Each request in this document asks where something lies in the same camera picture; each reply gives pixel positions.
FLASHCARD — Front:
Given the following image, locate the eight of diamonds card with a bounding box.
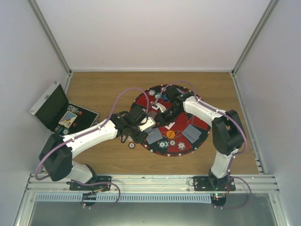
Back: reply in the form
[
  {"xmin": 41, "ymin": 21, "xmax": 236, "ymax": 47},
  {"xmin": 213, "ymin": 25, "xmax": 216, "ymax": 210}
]
[{"xmin": 165, "ymin": 122, "xmax": 175, "ymax": 130}]

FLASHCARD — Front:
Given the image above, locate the orange 100 chip stack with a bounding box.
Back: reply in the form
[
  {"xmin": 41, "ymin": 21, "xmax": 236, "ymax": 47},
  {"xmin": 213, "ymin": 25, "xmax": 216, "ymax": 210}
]
[{"xmin": 128, "ymin": 142, "xmax": 135, "ymax": 149}]

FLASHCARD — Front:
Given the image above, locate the orange big blind button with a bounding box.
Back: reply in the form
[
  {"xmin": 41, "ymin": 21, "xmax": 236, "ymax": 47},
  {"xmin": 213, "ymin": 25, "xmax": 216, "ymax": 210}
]
[{"xmin": 166, "ymin": 130, "xmax": 175, "ymax": 139}]

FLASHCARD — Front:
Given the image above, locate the green 50 chip top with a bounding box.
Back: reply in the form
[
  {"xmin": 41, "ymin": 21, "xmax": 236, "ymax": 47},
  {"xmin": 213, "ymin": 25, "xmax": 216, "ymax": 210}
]
[{"xmin": 155, "ymin": 93, "xmax": 162, "ymax": 99}]

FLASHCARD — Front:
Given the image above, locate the green 50 chip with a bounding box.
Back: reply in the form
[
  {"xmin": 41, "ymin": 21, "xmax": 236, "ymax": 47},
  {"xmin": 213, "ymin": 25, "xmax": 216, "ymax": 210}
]
[
  {"xmin": 155, "ymin": 93, "xmax": 162, "ymax": 99},
  {"xmin": 158, "ymin": 141, "xmax": 169, "ymax": 149}
]

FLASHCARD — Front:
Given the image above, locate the green 50 chip bottom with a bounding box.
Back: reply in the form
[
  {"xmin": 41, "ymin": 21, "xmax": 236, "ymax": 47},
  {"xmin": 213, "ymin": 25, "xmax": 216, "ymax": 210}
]
[{"xmin": 158, "ymin": 141, "xmax": 169, "ymax": 149}]

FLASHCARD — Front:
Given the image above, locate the blue 10 chip bottom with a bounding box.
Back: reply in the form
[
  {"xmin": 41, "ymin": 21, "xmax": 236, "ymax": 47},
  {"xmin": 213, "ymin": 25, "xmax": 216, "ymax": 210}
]
[{"xmin": 177, "ymin": 142, "xmax": 186, "ymax": 150}]

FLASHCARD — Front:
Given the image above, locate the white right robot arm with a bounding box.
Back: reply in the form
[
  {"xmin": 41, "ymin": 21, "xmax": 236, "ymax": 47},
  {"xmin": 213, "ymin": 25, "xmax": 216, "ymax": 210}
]
[{"xmin": 155, "ymin": 92, "xmax": 247, "ymax": 191}]

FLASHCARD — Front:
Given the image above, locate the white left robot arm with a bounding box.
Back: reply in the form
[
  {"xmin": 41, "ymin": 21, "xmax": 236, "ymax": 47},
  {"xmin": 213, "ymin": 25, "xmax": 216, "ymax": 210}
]
[{"xmin": 35, "ymin": 113, "xmax": 155, "ymax": 190}]

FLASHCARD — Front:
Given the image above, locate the round red black poker mat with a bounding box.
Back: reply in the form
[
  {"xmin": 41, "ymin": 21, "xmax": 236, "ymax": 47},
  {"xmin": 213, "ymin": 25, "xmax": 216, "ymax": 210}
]
[{"xmin": 131, "ymin": 85, "xmax": 211, "ymax": 157}]

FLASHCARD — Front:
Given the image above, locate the card box in case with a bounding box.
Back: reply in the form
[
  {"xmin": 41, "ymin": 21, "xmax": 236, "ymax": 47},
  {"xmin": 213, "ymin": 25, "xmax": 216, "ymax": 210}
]
[{"xmin": 58, "ymin": 111, "xmax": 77, "ymax": 128}]

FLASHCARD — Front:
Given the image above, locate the aluminium poker case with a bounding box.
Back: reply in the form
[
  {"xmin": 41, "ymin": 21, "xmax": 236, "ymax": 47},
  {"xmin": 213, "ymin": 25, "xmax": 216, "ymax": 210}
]
[{"xmin": 30, "ymin": 81, "xmax": 99, "ymax": 136}]

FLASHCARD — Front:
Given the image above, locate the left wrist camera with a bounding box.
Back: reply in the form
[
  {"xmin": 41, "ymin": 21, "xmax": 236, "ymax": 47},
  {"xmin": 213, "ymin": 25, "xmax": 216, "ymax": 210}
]
[{"xmin": 129, "ymin": 105, "xmax": 147, "ymax": 123}]

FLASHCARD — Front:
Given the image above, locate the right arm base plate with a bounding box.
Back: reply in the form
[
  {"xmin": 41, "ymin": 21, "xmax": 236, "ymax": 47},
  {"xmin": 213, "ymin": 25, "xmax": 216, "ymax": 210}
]
[{"xmin": 188, "ymin": 176, "xmax": 236, "ymax": 192}]

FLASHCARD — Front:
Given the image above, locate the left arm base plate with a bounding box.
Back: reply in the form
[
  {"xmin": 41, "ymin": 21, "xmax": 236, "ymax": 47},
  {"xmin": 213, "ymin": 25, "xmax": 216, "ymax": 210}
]
[{"xmin": 66, "ymin": 176, "xmax": 112, "ymax": 192}]

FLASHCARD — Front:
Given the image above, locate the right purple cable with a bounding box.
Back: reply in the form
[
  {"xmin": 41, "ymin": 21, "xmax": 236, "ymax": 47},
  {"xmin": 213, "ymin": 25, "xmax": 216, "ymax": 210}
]
[{"xmin": 154, "ymin": 81, "xmax": 247, "ymax": 175}]

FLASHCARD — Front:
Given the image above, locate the purple cable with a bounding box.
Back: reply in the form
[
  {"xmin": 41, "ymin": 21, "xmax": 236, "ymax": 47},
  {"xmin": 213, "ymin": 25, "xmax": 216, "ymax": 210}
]
[
  {"xmin": 154, "ymin": 81, "xmax": 247, "ymax": 175},
  {"xmin": 34, "ymin": 87, "xmax": 150, "ymax": 181}
]

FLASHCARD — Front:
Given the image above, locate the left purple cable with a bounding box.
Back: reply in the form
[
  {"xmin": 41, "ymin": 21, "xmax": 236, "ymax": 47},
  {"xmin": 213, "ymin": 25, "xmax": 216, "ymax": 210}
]
[{"xmin": 34, "ymin": 87, "xmax": 150, "ymax": 181}]

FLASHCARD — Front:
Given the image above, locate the front aluminium rail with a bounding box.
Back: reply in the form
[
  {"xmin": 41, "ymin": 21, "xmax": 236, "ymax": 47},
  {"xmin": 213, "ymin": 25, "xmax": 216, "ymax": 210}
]
[{"xmin": 25, "ymin": 174, "xmax": 279, "ymax": 194}]

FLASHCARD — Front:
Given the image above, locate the slotted cable duct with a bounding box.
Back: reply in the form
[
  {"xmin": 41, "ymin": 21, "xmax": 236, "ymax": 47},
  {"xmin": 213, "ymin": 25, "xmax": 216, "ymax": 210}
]
[{"xmin": 36, "ymin": 193, "xmax": 211, "ymax": 204}]

